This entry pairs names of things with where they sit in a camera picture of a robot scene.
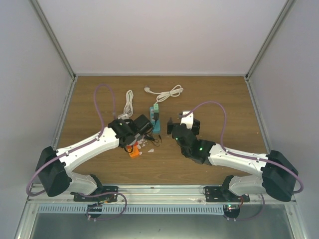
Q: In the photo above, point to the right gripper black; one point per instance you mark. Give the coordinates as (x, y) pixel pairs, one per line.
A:
(170, 126)

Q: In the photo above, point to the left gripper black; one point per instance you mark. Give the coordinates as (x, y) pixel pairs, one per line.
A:
(123, 146)

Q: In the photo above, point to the teal power strip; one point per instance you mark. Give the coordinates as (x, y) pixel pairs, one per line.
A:
(156, 124)

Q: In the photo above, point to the black charger adapter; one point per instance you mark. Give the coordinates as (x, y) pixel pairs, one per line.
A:
(156, 116)

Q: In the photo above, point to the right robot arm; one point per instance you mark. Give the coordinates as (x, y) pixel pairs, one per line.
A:
(271, 173)

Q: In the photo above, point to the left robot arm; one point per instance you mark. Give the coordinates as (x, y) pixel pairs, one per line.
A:
(55, 168)

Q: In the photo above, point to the orange power strip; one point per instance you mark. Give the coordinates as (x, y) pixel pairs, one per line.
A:
(133, 151)

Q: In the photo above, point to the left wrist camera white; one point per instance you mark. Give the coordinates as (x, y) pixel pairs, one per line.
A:
(123, 116)

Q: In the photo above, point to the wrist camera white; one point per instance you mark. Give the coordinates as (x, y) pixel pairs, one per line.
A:
(186, 118)
(123, 116)

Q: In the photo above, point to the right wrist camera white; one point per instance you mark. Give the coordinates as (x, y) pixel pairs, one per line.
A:
(186, 118)

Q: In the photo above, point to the aluminium front rail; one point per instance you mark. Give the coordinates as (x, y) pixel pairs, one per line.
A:
(163, 195)

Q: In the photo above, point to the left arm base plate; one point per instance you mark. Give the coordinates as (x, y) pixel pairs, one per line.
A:
(106, 194)

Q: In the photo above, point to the grey slotted cable duct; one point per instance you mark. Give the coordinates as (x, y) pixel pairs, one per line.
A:
(135, 209)

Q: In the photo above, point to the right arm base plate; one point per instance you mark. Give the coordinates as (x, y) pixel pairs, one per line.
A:
(214, 194)

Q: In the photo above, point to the left aluminium frame post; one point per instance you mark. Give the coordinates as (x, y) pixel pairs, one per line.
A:
(44, 21)

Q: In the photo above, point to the aluminium frame post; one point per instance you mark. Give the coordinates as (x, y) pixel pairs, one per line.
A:
(272, 33)
(44, 21)

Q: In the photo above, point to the right aluminium frame post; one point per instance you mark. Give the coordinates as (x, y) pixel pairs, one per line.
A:
(272, 33)

